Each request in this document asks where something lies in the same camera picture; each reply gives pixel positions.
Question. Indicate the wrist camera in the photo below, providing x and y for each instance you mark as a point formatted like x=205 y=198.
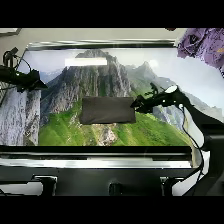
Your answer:
x=154 y=88
x=10 y=56

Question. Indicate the purple garment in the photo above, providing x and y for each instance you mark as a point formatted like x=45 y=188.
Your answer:
x=203 y=43

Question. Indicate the dark grey garment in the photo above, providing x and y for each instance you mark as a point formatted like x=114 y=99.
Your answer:
x=107 y=110

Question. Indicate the silver frame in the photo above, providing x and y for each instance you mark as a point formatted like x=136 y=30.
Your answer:
x=100 y=163

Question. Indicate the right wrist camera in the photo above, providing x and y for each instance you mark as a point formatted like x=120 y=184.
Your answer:
x=154 y=88

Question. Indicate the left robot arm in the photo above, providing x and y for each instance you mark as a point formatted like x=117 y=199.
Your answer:
x=13 y=77

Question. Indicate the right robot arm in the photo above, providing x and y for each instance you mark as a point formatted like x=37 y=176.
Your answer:
x=213 y=140

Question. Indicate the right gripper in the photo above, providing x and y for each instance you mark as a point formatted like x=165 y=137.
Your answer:
x=145 y=102

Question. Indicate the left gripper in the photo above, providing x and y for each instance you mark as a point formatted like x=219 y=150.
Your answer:
x=32 y=82

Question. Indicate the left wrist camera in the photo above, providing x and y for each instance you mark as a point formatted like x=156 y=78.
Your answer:
x=10 y=56

